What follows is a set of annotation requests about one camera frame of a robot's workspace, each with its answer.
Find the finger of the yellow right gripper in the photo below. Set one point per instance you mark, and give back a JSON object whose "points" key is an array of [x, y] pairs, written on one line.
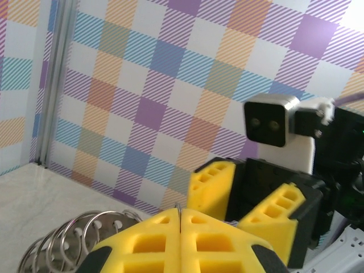
{"points": [[210, 185], [273, 210]]}

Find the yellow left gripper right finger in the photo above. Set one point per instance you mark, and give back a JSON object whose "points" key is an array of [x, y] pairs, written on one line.
{"points": [[221, 244]]}

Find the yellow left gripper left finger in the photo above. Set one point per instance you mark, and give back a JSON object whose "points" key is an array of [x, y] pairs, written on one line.
{"points": [[142, 244]]}

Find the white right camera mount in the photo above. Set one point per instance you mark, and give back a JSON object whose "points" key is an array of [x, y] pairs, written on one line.
{"points": [[287, 157]]}

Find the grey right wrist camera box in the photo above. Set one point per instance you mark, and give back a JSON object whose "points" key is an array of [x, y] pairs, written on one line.
{"points": [[267, 122]]}

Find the aluminium corner post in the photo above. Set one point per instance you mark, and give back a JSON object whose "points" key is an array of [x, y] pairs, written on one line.
{"points": [[52, 85]]}

